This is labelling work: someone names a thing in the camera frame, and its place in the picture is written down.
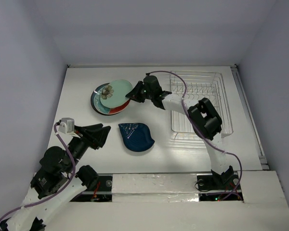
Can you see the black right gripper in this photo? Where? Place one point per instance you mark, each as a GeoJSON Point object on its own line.
{"type": "Point", "coordinates": [141, 93]}

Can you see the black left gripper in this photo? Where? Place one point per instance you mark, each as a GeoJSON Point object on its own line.
{"type": "Point", "coordinates": [99, 134]}

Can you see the mint green flower plate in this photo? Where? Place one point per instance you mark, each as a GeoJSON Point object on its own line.
{"type": "Point", "coordinates": [114, 94]}

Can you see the red plate teal flower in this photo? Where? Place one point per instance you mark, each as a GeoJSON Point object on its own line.
{"type": "Point", "coordinates": [110, 109]}

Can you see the dark teal glazed plate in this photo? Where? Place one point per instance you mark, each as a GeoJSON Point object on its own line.
{"type": "Point", "coordinates": [95, 101]}

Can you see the brown striped rim plate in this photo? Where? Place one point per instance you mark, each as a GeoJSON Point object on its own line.
{"type": "Point", "coordinates": [92, 106]}

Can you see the dark blue leaf plate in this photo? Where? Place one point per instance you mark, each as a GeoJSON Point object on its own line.
{"type": "Point", "coordinates": [136, 136]}

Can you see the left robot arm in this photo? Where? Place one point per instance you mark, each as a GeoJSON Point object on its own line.
{"type": "Point", "coordinates": [58, 180]}

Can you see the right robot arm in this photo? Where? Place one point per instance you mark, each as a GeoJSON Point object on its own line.
{"type": "Point", "coordinates": [202, 115]}

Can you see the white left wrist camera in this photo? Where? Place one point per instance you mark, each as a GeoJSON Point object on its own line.
{"type": "Point", "coordinates": [67, 126]}

